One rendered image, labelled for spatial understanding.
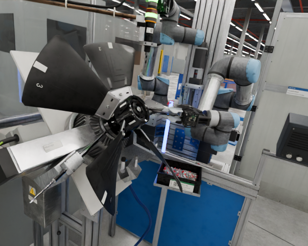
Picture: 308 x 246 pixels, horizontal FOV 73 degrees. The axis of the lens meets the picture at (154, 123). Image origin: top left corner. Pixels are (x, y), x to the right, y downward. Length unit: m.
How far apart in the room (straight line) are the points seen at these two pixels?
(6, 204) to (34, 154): 0.92
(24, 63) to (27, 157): 0.44
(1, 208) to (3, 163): 0.94
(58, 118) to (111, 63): 0.31
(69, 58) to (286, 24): 2.22
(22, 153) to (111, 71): 0.45
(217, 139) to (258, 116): 1.58
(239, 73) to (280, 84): 1.40
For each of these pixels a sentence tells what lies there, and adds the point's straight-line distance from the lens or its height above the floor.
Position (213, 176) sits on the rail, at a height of 0.83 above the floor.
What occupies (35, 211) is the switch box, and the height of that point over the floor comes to 0.69.
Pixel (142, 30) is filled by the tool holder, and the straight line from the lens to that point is 0.84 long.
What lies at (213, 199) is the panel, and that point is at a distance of 1.32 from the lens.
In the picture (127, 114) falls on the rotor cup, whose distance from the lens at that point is 0.73.
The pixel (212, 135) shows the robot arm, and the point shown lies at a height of 1.09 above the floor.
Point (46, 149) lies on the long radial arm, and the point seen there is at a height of 1.11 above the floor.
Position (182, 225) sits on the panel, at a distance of 1.50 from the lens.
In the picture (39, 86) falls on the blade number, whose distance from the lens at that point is 0.66.
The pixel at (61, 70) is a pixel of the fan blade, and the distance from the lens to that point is 0.68.
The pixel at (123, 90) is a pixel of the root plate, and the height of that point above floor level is 1.27.
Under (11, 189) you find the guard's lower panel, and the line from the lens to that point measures 1.53.
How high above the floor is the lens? 1.41
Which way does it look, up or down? 17 degrees down
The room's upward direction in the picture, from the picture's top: 8 degrees clockwise
